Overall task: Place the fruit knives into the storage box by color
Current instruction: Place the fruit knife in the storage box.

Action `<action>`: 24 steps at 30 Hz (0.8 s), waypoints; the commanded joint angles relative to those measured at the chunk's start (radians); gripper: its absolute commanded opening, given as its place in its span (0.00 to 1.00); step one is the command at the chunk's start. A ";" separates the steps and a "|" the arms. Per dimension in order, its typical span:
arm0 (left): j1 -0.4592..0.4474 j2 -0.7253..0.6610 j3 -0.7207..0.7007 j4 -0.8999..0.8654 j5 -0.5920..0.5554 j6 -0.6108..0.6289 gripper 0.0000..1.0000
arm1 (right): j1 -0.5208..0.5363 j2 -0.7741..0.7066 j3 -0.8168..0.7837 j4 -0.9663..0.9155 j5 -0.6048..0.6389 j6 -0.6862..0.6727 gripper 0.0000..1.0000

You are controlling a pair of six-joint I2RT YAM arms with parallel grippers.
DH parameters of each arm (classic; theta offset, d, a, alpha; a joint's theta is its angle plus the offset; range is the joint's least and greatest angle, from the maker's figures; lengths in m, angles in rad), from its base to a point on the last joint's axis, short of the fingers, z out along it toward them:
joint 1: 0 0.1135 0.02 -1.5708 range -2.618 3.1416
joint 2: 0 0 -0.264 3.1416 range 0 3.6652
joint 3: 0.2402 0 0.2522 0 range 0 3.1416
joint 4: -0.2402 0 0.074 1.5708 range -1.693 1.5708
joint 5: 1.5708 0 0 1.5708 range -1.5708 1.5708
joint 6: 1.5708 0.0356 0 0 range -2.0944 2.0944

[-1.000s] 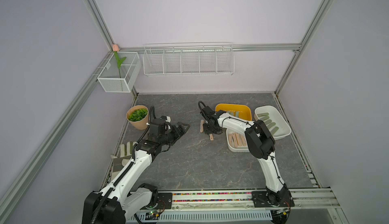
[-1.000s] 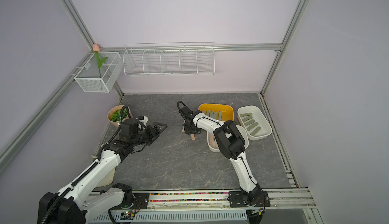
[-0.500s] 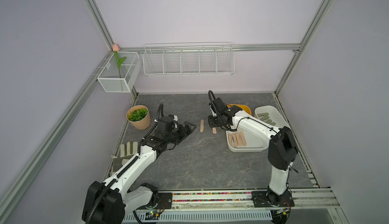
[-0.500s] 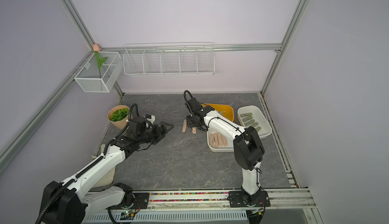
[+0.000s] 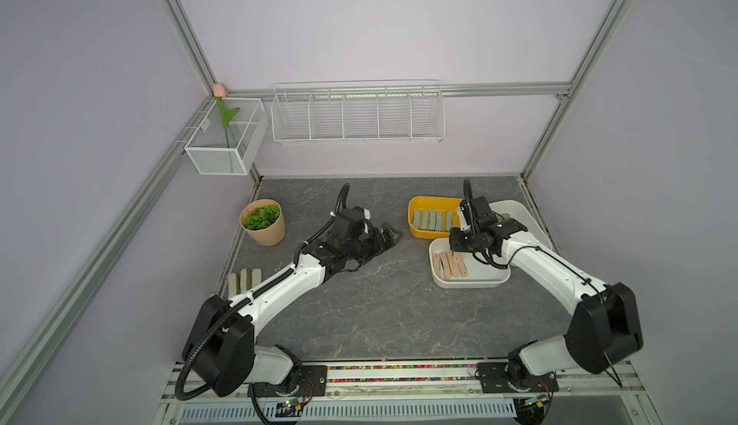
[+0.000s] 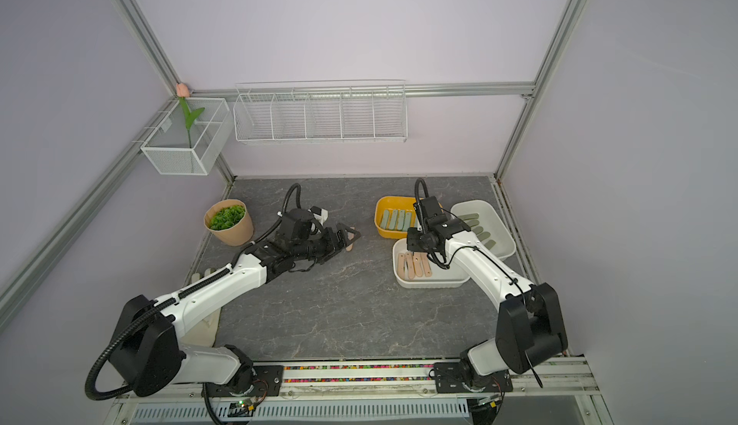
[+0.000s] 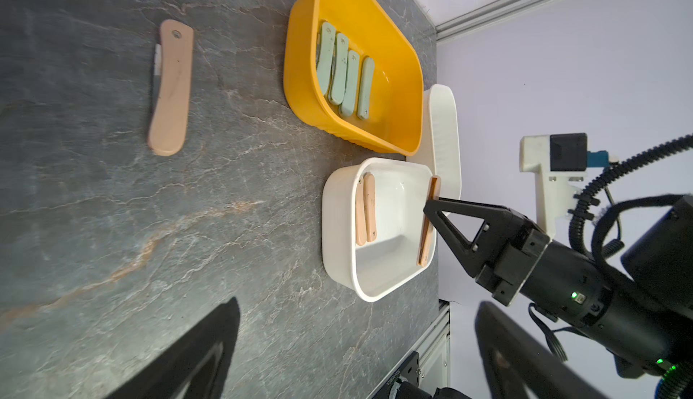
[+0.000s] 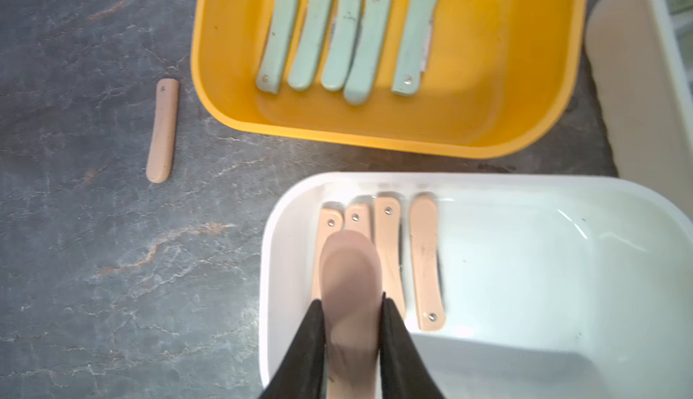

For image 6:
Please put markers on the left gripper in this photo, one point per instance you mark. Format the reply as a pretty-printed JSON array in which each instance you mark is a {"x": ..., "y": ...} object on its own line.
[{"x": 332, "y": 245}]

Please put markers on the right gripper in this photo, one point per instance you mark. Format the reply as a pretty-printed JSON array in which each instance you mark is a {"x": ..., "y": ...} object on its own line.
[{"x": 411, "y": 245}]

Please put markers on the mint knife bottom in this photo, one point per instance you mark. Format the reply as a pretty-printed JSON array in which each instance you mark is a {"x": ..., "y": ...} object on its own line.
[{"x": 392, "y": 221}]

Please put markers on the yellow storage box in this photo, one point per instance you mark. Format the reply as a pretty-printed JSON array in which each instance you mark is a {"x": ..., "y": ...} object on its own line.
[{"x": 394, "y": 203}]

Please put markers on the mint knife long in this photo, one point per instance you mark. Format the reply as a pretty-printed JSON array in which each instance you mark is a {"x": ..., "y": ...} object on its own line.
[{"x": 385, "y": 219}]

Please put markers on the white storage box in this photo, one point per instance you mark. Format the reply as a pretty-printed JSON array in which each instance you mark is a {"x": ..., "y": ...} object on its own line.
[
  {"x": 491, "y": 222},
  {"x": 441, "y": 277}
]

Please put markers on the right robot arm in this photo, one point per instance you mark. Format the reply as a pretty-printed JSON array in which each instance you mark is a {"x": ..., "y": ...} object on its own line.
[{"x": 530, "y": 328}]

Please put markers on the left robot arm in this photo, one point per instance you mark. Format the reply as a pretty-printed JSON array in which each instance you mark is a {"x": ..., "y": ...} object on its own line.
[{"x": 147, "y": 352}]

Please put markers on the potted green plant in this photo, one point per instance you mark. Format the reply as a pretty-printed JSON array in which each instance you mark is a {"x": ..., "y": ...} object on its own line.
[{"x": 230, "y": 222}]

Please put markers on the white mesh basket small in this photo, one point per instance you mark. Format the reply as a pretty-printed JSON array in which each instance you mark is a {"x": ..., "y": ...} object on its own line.
[{"x": 167, "y": 148}]

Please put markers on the artificial tulip flower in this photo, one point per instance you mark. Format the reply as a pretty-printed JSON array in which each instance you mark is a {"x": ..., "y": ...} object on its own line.
[{"x": 190, "y": 115}]

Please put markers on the white wire basket long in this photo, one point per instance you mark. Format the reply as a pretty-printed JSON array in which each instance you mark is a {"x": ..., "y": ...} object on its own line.
[{"x": 321, "y": 111}]

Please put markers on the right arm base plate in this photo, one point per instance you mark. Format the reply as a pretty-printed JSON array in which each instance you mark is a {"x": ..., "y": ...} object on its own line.
[{"x": 459, "y": 377}]

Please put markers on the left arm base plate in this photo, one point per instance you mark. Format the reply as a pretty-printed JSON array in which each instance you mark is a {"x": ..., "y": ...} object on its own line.
[{"x": 263, "y": 380}]

